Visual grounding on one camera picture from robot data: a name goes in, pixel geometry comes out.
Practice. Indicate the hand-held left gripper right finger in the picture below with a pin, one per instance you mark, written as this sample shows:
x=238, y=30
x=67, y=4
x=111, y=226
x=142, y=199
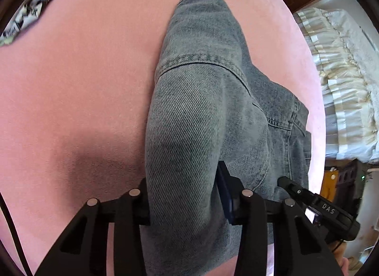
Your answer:
x=228, y=196

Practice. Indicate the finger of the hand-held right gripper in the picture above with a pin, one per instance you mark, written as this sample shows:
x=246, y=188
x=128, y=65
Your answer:
x=296, y=190

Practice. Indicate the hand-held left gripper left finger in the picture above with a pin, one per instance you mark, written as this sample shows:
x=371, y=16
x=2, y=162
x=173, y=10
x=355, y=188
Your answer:
x=130, y=205

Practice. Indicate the blue denim jacket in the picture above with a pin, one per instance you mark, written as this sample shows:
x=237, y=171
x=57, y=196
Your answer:
x=192, y=116

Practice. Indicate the white cloth bag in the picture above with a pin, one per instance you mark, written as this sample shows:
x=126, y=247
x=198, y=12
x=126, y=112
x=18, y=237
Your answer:
x=367, y=219

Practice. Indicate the wooden drawer cabinet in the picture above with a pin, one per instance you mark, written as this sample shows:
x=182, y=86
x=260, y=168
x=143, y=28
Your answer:
x=328, y=181

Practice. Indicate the pink bed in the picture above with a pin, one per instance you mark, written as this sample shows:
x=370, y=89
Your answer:
x=74, y=86

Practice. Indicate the black and white printed cloth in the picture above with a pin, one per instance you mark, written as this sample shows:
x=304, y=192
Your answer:
x=35, y=6

